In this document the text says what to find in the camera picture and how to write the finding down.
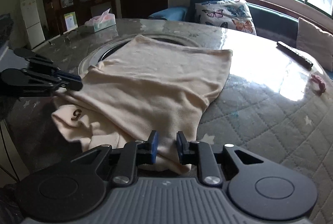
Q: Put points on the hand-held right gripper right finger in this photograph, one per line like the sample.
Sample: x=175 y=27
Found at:
x=179 y=142

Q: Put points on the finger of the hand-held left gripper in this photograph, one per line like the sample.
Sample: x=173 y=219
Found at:
x=67 y=75
x=74 y=85

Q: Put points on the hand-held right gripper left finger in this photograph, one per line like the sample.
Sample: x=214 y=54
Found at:
x=155 y=145

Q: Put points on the cream shirt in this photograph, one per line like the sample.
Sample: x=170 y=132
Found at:
x=156 y=78

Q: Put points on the yellow green box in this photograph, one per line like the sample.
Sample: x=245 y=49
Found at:
x=70 y=20

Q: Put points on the white fridge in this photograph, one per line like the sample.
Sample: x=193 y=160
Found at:
x=32 y=23

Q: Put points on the tissue box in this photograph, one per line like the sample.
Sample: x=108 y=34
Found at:
x=101 y=23

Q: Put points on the blue cushion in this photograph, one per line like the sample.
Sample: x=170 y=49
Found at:
x=169 y=13

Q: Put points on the butterfly print pillow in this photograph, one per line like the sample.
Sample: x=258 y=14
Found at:
x=223 y=15

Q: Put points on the black remote control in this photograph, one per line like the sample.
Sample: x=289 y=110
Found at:
x=295 y=54

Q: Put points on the pink hair scrunchie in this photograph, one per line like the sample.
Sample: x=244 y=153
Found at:
x=321 y=83

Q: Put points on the blue sofa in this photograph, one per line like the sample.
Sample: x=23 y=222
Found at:
x=270 y=15

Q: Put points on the beige pillow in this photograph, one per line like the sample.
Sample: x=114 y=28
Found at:
x=314 y=41

